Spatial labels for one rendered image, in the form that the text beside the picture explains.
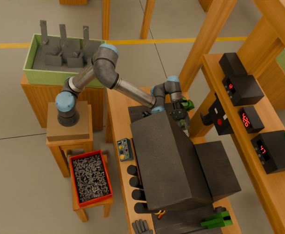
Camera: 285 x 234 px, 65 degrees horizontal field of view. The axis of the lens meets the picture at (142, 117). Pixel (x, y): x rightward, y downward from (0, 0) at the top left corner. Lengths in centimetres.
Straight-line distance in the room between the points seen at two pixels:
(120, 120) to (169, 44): 229
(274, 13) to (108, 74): 78
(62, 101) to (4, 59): 208
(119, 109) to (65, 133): 44
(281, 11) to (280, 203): 76
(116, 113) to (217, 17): 94
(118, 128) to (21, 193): 128
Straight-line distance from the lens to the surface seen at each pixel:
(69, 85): 154
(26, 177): 258
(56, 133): 164
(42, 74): 196
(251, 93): 118
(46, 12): 412
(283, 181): 114
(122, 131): 166
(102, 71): 119
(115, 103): 178
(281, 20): 112
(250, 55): 123
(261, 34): 119
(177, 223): 155
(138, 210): 88
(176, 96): 135
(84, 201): 153
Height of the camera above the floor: 238
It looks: 58 degrees down
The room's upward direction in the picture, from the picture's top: 17 degrees clockwise
